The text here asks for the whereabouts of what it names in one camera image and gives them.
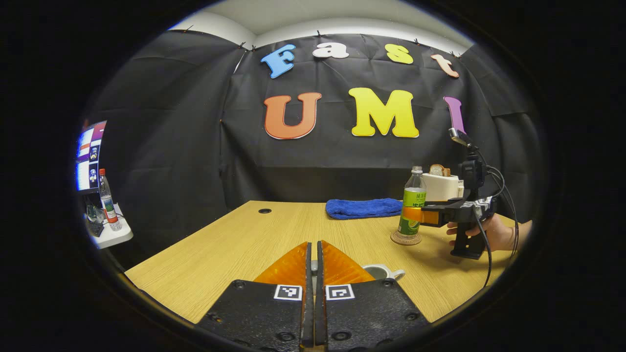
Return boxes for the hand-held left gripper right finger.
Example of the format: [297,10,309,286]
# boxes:
[315,239,432,351]

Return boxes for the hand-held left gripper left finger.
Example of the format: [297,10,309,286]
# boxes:
[195,241,314,351]

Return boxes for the green label water bottle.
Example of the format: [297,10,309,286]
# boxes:
[397,165,427,239]

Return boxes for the round cork coaster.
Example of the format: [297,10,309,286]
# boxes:
[389,230,423,246]

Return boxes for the white square teacup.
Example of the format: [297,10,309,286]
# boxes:
[361,264,406,282]

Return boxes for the red cap plastic bottle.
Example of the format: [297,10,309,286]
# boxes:
[98,168,122,232]

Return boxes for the white toaster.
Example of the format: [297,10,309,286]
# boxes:
[421,172,465,202]

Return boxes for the blue towel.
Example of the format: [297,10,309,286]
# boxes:
[325,197,404,221]

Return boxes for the white side table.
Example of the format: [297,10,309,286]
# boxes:
[85,202,134,250]

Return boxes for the black backdrop cloth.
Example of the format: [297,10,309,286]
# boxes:
[84,28,544,257]

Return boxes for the dark object on side table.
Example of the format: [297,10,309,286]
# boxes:
[87,205,105,238]

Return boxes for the computer monitor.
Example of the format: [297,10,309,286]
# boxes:
[75,120,108,193]

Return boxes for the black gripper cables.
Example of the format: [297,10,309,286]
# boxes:
[471,165,520,289]

